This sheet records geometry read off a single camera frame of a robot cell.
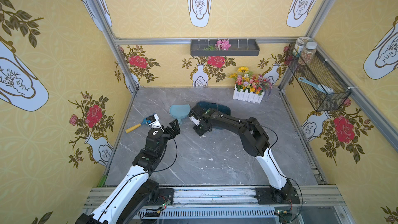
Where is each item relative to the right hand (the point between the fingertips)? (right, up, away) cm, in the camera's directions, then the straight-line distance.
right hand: (204, 126), depth 101 cm
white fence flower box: (+30, +25, +1) cm, 39 cm away
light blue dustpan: (-17, +9, +6) cm, 20 cm away
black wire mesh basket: (+65, +33, -13) cm, 74 cm away
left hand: (-21, +5, -20) cm, 29 cm away
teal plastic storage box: (+11, +11, +3) cm, 16 cm away
